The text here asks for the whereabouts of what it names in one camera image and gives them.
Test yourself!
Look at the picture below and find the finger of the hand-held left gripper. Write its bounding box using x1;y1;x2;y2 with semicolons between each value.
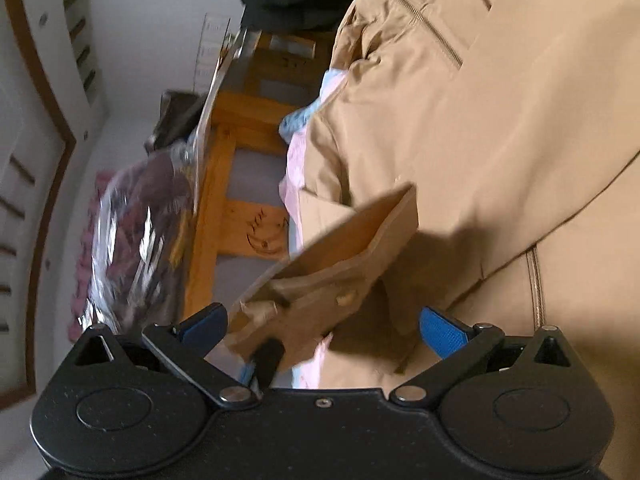
240;339;287;392

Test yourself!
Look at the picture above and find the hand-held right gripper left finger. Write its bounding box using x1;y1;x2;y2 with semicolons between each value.
66;304;259;408

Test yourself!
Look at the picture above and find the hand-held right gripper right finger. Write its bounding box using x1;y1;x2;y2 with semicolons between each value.
389;306;576;407

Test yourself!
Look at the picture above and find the tan pillow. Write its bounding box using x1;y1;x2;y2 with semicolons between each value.
227;0;640;392

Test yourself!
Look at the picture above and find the clear plastic bag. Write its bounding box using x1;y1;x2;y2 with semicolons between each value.
87;30;251;335

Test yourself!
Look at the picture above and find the pink knobbly mat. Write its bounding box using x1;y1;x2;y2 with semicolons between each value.
66;170;117;342

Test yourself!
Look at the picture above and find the pink floral bedsheet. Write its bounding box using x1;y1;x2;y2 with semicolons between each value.
277;127;337;392

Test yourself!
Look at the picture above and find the dark bag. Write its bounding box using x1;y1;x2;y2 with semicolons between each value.
144;89;211;155

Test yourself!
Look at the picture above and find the light blue blanket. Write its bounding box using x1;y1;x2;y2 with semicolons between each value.
279;69;348;142

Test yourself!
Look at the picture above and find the wooden bed frame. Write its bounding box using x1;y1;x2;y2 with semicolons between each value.
184;30;342;322

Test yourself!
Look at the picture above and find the white wall calendar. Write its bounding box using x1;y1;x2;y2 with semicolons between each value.
192;12;232;97

